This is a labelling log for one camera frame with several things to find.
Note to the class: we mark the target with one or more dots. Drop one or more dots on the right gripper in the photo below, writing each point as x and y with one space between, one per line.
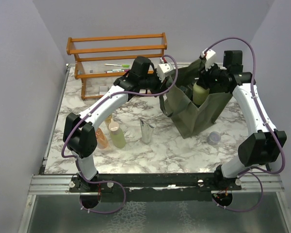
204 77

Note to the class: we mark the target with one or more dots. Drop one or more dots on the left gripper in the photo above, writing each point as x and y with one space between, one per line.
161 86

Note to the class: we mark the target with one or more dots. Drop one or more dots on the green lotion bottle white cap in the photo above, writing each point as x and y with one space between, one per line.
199 94

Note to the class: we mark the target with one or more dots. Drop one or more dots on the clear square bottle black cap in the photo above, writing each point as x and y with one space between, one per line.
185 89

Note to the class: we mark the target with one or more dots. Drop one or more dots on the green canvas bag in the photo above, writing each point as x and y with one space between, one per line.
189 118

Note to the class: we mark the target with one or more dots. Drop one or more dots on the green bottle beige cap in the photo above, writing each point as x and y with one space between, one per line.
117 135

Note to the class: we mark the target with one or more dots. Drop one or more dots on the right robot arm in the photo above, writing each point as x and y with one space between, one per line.
264 141

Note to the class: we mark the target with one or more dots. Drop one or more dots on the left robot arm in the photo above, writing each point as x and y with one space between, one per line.
80 129

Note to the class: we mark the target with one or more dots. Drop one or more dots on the green white marker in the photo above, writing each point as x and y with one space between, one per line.
117 65

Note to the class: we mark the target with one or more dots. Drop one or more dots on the pink green marker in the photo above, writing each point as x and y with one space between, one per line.
116 70

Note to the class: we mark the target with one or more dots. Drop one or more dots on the orange wooden shelf rack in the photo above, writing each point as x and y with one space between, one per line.
91 53

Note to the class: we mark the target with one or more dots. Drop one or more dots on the silver foil pouch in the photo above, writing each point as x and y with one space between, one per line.
146 131

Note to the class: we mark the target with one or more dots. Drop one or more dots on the small amber bottle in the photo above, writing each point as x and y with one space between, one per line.
109 119

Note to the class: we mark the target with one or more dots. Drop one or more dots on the small purple jar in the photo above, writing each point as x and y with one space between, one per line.
213 138

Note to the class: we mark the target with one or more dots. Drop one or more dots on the pink orange bottle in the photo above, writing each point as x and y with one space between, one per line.
102 142

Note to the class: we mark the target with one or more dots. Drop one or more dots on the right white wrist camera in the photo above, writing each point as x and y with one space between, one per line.
209 56

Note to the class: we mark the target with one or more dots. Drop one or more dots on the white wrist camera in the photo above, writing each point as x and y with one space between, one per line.
209 56
164 70

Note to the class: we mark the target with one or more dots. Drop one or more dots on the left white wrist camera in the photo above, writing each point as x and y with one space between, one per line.
164 70

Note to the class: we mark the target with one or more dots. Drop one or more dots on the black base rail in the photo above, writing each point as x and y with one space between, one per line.
152 187

